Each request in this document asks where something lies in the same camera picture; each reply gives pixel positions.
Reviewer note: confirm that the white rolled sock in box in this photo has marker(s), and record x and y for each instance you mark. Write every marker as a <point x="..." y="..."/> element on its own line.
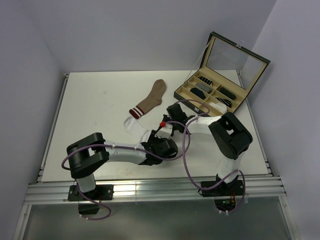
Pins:
<point x="220" y="107"/>

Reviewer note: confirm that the grey rolled sock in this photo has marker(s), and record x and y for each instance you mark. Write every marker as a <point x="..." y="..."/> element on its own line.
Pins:
<point x="203" y="87"/>

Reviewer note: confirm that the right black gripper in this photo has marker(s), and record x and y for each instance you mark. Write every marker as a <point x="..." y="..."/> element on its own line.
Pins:
<point x="172" y="133"/>

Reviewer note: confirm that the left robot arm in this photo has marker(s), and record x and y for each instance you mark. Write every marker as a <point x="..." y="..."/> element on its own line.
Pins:
<point x="88" y="154"/>

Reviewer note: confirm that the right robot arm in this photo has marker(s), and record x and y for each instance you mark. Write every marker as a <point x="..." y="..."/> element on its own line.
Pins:
<point x="231" y="136"/>

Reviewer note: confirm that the black white striped rolled sock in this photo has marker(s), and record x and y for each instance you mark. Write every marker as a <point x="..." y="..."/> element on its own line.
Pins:
<point x="206" y="80"/>

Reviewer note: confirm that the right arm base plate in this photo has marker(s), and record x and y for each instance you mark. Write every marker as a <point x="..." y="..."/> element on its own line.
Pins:
<point x="235" y="188"/>

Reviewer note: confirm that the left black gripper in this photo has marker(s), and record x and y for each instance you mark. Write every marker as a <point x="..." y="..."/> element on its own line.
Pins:
<point x="152" y="137"/>

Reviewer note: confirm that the black compartment storage box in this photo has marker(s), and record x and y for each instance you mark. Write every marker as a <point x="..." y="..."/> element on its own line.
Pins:
<point x="227" y="64"/>

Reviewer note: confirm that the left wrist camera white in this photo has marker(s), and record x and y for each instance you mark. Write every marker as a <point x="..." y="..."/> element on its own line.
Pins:
<point x="165" y="130"/>

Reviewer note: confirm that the aluminium frame rail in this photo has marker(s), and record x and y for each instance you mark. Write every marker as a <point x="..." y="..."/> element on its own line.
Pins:
<point x="170" y="189"/>

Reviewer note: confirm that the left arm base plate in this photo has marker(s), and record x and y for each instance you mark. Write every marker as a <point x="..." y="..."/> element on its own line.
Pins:
<point x="102" y="192"/>

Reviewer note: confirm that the dark striped rolled sock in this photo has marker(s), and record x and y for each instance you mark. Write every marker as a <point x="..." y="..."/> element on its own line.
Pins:
<point x="225" y="101"/>

